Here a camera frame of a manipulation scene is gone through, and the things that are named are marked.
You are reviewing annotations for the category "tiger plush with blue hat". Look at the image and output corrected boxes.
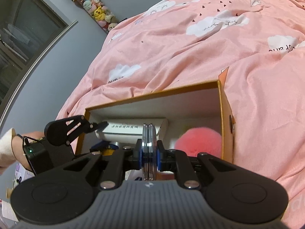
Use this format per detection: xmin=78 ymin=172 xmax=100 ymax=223
xmin=91 ymin=140 xmax=120 ymax=156

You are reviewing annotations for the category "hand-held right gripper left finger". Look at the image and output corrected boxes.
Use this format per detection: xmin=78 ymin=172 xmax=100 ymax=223
xmin=61 ymin=139 xmax=144 ymax=191

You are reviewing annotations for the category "person's left forearm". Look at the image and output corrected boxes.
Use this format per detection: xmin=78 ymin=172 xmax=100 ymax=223
xmin=0 ymin=127 xmax=46 ymax=170

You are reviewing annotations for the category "pink fluffy pompom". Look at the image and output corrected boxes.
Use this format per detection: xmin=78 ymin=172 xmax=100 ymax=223
xmin=175 ymin=126 xmax=224 ymax=160

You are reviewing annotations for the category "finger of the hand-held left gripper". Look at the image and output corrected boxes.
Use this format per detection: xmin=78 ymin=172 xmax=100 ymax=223
xmin=64 ymin=115 xmax=109 ymax=140

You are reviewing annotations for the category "round silver compact mirror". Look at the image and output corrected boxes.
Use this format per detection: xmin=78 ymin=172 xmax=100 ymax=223
xmin=142 ymin=123 xmax=158 ymax=181

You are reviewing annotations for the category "long white box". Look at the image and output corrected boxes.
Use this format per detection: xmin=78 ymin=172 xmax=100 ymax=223
xmin=95 ymin=117 xmax=169 ymax=144

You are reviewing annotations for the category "white paper sheet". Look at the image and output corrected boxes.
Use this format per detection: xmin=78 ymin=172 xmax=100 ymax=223
xmin=0 ymin=199 xmax=18 ymax=222

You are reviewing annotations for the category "clear tube of plush toys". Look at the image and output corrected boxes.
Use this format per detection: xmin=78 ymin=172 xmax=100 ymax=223
xmin=73 ymin=0 xmax=120 ymax=34

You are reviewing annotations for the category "pink cloud print blanket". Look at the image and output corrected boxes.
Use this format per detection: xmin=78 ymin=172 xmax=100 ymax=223
xmin=56 ymin=0 xmax=305 ymax=220

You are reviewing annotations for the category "dark framed window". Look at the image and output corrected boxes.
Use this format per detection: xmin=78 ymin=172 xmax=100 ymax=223
xmin=0 ymin=0 xmax=79 ymax=129

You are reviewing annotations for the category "orange cardboard box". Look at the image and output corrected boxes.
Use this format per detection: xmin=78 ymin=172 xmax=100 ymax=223
xmin=75 ymin=67 xmax=236 ymax=179

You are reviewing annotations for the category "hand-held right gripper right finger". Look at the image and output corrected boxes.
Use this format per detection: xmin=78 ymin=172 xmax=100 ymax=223
xmin=156 ymin=139 xmax=237 ymax=190

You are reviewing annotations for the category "white and purple carton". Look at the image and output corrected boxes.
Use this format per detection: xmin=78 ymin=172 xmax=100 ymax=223
xmin=13 ymin=161 xmax=35 ymax=190

